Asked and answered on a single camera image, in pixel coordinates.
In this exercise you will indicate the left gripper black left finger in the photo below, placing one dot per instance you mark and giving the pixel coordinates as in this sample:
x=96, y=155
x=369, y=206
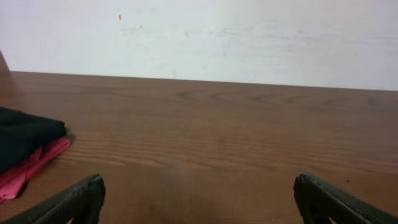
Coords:
x=81, y=203

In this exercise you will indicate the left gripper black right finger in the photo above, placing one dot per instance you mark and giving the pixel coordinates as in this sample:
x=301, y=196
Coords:
x=320, y=202

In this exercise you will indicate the red folded garment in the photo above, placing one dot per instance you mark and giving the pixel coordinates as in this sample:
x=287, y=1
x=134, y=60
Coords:
x=13, y=180

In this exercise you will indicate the black folded garment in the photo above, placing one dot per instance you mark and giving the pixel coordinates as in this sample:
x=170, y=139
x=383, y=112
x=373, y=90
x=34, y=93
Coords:
x=22, y=134

